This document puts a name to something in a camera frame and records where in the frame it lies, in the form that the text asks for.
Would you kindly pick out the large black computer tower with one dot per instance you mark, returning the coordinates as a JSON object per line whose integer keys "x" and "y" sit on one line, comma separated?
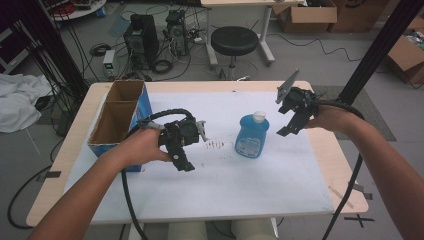
{"x": 141, "y": 40}

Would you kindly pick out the white power supply unit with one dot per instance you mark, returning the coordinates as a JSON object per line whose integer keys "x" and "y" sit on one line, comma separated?
{"x": 108, "y": 63}

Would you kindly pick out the blue cardboard box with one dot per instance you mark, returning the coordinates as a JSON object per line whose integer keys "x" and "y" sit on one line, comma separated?
{"x": 116, "y": 116}

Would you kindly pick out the light wooden table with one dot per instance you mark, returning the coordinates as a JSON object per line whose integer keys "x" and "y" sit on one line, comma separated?
{"x": 343, "y": 180}

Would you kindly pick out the open brown cardboard box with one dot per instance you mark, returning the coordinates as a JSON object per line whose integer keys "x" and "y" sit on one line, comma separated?
{"x": 306, "y": 16}

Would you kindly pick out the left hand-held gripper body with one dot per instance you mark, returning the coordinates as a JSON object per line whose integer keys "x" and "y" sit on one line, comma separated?
{"x": 181, "y": 131}

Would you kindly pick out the slim black computer tower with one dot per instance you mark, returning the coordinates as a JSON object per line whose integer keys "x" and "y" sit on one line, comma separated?
{"x": 176, "y": 31}

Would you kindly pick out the round white table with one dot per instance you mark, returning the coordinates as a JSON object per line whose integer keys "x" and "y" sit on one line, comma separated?
{"x": 80, "y": 10}

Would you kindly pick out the white table mat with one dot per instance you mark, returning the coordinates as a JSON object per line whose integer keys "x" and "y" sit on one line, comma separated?
{"x": 233, "y": 186}

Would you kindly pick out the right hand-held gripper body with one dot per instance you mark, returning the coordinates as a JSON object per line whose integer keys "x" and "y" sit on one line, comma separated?
{"x": 298, "y": 98}

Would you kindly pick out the white desk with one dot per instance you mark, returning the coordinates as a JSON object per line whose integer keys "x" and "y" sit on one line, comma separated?
{"x": 266, "y": 33}

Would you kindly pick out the closed brown cardboard box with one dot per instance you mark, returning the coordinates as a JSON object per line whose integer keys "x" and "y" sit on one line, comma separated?
{"x": 358, "y": 15}

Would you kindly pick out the brown cardboard box with contents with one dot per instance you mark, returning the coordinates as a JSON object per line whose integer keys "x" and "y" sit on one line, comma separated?
{"x": 408, "y": 56}

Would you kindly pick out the person's right hand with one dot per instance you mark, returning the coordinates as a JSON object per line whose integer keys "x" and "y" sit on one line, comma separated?
{"x": 330, "y": 118}

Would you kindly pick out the black round stool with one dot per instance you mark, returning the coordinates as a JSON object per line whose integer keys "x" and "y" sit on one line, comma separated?
{"x": 234, "y": 40}

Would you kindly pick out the blue bottle with white cap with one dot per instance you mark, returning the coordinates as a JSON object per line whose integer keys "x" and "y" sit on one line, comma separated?
{"x": 251, "y": 135}

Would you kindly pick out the person's left hand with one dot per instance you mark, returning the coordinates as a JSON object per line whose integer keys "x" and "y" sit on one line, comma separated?
{"x": 143, "y": 148}

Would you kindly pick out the black metal frame post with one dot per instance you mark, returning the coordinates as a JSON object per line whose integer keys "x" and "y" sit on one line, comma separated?
{"x": 56, "y": 50}
{"x": 376, "y": 50}

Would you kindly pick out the white cloth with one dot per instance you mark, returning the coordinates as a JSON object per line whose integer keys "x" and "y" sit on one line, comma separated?
{"x": 20, "y": 100}

